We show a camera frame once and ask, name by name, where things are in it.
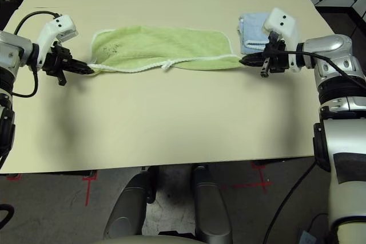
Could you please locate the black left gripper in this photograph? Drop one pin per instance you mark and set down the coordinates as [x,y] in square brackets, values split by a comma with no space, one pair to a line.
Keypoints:
[57,62]

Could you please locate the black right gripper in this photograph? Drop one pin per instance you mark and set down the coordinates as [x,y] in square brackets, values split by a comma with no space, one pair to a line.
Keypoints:
[278,62]

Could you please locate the green towel with white trim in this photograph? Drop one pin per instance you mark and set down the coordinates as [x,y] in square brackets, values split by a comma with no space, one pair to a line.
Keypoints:
[171,44]

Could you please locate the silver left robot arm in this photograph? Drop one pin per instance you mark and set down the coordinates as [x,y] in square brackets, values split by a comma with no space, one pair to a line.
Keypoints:
[11,47]

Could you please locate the folded light blue towel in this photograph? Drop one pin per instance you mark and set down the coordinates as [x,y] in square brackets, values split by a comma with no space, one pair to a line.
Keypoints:
[253,32]

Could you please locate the black foam floor mats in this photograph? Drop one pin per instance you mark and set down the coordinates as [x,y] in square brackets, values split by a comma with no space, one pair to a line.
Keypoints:
[5,12]

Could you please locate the grey left robot leg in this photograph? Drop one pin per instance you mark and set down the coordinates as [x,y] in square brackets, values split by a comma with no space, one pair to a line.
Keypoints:
[131,204]

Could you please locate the grey robot leg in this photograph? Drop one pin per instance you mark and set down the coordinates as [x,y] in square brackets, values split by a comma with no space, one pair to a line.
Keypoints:
[210,207]
[131,204]

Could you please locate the grey right robot leg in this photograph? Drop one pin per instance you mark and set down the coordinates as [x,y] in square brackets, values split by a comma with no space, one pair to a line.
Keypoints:
[210,207]

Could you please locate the grey robot torso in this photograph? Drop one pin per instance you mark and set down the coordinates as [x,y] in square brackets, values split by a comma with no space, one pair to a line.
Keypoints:
[148,239]

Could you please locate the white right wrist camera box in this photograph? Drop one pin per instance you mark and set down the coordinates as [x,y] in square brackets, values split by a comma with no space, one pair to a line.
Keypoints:
[281,22]

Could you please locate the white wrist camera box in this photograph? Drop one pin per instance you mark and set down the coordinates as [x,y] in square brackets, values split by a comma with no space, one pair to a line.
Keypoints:
[281,22]
[61,25]

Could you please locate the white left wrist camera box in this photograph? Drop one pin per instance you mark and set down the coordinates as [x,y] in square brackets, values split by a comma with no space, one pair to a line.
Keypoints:
[61,25]

